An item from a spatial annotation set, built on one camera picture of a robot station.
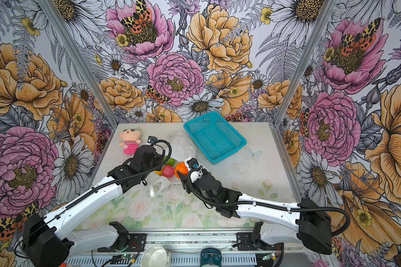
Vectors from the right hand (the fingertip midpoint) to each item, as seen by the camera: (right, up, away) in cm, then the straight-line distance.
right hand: (183, 171), depth 72 cm
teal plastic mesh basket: (+15, +15, +43) cm, 48 cm away
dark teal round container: (+11, -31, -8) cm, 34 cm away
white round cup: (-12, -36, -1) cm, 38 cm away
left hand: (-14, +4, +8) cm, 17 cm away
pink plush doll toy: (-37, +13, +33) cm, 51 cm away
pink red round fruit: (-11, -4, +19) cm, 22 cm away
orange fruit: (0, +2, -3) cm, 4 cm away
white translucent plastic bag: (-2, +9, +14) cm, 17 cm away
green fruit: (-7, +3, +7) cm, 10 cm away
